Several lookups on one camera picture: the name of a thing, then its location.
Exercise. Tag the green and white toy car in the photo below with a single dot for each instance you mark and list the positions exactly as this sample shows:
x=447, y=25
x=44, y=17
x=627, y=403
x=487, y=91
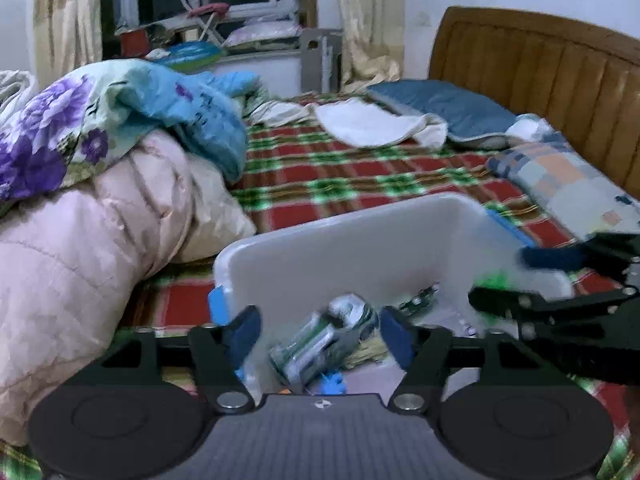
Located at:
x=325, y=340

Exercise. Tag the wooden headboard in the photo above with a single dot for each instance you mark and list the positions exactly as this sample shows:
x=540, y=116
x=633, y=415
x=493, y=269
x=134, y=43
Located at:
x=540, y=60

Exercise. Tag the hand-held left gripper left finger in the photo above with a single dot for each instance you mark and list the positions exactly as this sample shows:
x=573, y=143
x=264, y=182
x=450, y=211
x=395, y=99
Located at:
x=245, y=334

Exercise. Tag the pillow on windowsill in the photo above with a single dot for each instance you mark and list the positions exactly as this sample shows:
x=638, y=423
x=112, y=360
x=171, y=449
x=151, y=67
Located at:
x=262, y=35

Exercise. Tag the small white cloth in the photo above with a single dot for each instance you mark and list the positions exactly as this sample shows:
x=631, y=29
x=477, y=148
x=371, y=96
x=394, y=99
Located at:
x=535, y=130

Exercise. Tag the white towel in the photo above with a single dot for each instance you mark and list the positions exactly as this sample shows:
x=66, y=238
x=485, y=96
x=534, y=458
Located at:
x=380, y=122

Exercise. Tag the folding rack with red cloth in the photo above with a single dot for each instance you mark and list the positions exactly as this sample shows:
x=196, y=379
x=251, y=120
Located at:
x=207, y=12

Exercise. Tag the round teal cushion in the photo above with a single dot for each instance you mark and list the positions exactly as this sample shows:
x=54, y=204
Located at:
x=190, y=55

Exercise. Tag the grey metal stand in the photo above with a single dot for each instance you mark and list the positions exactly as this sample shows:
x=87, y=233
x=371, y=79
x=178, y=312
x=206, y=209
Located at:
x=321, y=60

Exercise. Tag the white plastic storage container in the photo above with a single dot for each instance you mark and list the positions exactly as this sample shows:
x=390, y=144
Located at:
x=350, y=255

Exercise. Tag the pink duvet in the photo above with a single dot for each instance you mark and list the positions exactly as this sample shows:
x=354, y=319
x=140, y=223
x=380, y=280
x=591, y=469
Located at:
x=85, y=270

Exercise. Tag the purple floral quilt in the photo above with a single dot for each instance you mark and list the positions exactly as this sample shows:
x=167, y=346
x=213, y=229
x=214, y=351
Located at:
x=100, y=110

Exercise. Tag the beige patterned curtain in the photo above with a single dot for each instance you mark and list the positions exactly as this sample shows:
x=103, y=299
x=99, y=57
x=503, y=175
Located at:
x=67, y=15
x=370, y=20

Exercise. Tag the green toy brick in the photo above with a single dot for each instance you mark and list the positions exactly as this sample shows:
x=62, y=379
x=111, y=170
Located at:
x=497, y=280

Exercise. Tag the blue toy brick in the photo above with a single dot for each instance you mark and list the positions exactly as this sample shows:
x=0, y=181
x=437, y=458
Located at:
x=332, y=384

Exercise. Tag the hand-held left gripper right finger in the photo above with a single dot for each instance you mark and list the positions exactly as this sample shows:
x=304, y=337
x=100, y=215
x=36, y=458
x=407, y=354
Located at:
x=396, y=335

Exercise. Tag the black toy car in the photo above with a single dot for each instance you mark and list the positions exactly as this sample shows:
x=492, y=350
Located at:
x=417, y=300

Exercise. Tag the blue pillow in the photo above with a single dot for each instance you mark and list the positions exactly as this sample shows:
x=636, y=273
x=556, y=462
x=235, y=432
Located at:
x=445, y=107

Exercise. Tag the pastel patchwork pillow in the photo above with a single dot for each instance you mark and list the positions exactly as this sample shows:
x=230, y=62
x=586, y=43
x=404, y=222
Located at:
x=570, y=185

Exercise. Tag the red pot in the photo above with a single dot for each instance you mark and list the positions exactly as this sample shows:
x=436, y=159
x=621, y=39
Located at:
x=134, y=44

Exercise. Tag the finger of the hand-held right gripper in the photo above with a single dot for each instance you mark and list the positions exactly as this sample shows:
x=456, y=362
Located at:
x=550, y=259
x=510, y=302

